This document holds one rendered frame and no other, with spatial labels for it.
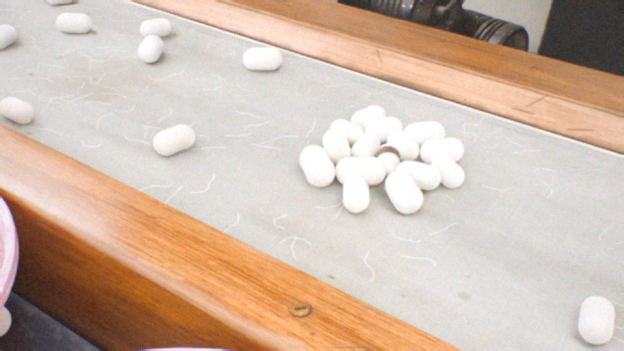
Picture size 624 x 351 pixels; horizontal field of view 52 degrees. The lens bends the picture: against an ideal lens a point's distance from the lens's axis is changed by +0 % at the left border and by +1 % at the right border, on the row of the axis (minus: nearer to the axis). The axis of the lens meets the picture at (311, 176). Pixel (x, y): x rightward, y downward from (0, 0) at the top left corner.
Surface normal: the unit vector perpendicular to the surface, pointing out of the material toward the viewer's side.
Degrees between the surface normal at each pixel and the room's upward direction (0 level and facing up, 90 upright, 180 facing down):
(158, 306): 90
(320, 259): 0
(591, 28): 86
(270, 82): 0
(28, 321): 0
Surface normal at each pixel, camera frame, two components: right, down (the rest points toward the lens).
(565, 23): -0.57, 0.36
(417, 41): 0.06, -0.84
